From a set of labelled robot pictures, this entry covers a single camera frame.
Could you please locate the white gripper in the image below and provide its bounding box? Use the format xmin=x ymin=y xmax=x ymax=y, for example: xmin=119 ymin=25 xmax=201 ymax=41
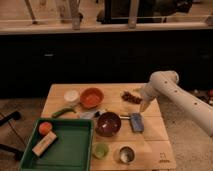
xmin=139 ymin=83 xmax=159 ymax=112

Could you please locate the dark red grape bunch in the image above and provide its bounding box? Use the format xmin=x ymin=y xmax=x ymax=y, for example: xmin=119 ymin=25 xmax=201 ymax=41
xmin=121 ymin=91 xmax=142 ymax=104

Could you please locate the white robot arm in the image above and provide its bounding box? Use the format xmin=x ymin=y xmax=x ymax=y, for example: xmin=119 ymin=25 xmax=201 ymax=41
xmin=140 ymin=71 xmax=213 ymax=137

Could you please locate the purple bowl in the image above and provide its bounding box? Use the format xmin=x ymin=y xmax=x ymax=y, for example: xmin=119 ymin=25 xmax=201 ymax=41
xmin=95 ymin=112 xmax=121 ymax=137

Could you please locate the orange bowl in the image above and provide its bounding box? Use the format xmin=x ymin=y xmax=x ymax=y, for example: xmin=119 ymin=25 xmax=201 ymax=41
xmin=80 ymin=87 xmax=104 ymax=109

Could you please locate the blue sponge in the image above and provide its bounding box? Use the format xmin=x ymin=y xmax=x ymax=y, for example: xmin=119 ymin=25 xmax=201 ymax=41
xmin=130 ymin=113 xmax=144 ymax=132

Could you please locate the silver metal cup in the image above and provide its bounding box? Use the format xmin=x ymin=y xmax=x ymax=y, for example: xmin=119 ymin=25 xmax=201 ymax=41
xmin=119 ymin=146 xmax=135 ymax=164

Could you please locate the grey dish brush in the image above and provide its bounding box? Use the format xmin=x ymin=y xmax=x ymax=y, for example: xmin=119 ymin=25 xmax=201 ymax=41
xmin=79 ymin=111 xmax=100 ymax=119

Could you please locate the light green cup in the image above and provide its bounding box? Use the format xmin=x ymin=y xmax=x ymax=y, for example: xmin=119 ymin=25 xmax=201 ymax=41
xmin=92 ymin=142 xmax=109 ymax=159

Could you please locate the green pepper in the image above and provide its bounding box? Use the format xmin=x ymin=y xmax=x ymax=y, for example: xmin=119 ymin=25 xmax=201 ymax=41
xmin=51 ymin=108 xmax=76 ymax=118

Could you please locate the green tray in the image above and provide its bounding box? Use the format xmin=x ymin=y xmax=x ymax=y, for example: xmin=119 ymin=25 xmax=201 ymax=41
xmin=19 ymin=118 xmax=93 ymax=171

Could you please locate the orange ball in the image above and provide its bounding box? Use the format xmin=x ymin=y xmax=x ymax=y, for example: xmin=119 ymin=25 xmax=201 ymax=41
xmin=39 ymin=122 xmax=52 ymax=135

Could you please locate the wooden block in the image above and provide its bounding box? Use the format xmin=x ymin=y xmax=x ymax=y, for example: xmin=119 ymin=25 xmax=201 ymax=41
xmin=32 ymin=131 xmax=57 ymax=156

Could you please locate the black chair base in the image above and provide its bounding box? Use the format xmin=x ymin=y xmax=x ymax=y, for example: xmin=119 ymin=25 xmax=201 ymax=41
xmin=0 ymin=110 xmax=25 ymax=162

